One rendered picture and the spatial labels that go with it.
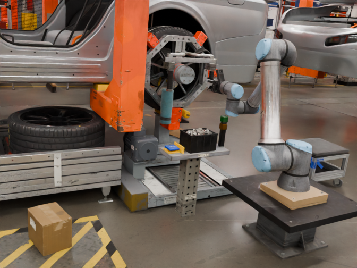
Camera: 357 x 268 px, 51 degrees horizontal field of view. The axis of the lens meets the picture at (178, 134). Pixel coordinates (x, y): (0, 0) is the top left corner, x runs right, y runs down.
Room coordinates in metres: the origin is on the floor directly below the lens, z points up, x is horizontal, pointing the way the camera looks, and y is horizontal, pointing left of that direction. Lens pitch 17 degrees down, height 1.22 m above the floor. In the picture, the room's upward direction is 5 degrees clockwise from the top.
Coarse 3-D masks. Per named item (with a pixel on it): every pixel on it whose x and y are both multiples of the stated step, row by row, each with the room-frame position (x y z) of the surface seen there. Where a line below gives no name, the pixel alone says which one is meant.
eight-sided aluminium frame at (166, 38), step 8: (160, 40) 2.84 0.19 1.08; (168, 40) 2.82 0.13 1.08; (176, 40) 2.85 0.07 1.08; (184, 40) 2.89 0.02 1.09; (192, 40) 2.92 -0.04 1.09; (152, 48) 2.81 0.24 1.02; (160, 48) 2.79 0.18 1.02; (152, 56) 2.76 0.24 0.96; (200, 72) 3.03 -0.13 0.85; (200, 80) 3.02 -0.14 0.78; (144, 88) 2.77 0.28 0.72; (200, 88) 2.98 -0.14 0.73; (152, 96) 2.77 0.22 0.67; (192, 96) 2.94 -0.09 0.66; (160, 104) 2.81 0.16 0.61; (176, 104) 2.88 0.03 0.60; (184, 104) 2.91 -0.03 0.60
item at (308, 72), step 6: (300, 0) 6.83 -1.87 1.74; (306, 0) 6.72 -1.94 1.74; (312, 0) 6.77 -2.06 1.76; (300, 6) 6.81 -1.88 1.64; (306, 6) 6.71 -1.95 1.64; (294, 66) 6.72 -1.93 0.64; (294, 72) 6.71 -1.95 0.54; (300, 72) 6.58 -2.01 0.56; (306, 72) 6.47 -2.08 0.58; (312, 72) 6.35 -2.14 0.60; (318, 72) 6.25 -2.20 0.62; (324, 72) 6.32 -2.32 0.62; (318, 78) 6.28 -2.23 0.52
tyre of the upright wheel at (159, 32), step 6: (156, 30) 2.89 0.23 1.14; (162, 30) 2.89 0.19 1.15; (168, 30) 2.91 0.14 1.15; (174, 30) 2.94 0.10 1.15; (180, 30) 2.96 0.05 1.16; (186, 30) 3.00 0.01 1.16; (156, 36) 2.86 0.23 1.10; (162, 36) 2.89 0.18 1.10; (192, 36) 3.02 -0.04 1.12; (144, 90) 2.83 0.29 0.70; (144, 96) 2.83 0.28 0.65; (150, 96) 2.86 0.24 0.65; (144, 102) 2.86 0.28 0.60; (150, 102) 2.86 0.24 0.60; (156, 108) 2.89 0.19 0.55
